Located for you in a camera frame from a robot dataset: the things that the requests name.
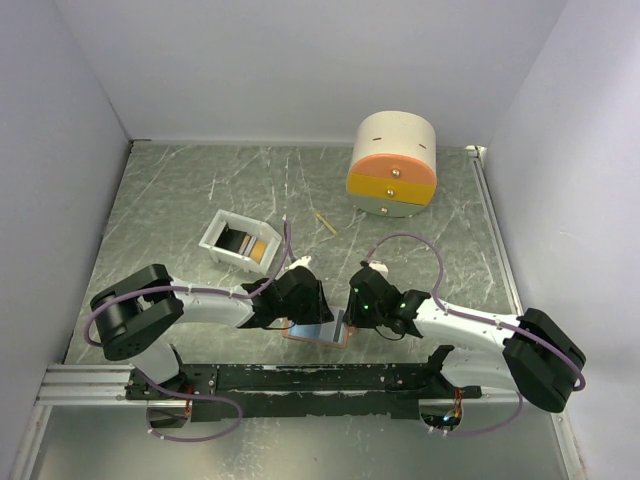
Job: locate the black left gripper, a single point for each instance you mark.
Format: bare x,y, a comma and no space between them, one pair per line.
320,311

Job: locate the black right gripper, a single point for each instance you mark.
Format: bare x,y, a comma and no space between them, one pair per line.
352,317

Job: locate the pink leather card holder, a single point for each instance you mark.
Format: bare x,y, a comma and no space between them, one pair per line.
316,333

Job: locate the white card storage box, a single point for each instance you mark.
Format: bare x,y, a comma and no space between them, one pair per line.
224,235

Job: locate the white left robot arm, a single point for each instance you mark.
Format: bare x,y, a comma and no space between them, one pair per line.
132,315

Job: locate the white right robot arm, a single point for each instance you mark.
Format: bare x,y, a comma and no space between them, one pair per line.
528,354

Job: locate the gold card stack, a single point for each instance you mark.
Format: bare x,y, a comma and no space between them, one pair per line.
257,251

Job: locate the white card stack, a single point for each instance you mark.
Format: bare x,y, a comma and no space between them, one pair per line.
246,246

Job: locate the small wooden stick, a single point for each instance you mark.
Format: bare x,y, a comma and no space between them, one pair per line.
326,223

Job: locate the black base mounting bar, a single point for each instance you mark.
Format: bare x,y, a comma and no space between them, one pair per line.
290,391

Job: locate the round white drawer cabinet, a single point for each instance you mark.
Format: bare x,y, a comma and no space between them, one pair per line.
393,171

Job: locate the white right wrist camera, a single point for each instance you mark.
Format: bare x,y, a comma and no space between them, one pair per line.
378,266

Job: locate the aluminium right side rail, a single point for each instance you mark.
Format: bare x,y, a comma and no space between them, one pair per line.
477,155

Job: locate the aluminium rail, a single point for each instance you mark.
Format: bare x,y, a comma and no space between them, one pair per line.
85,385
477,155

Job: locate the aluminium front rail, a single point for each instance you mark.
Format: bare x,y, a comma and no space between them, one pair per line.
85,385

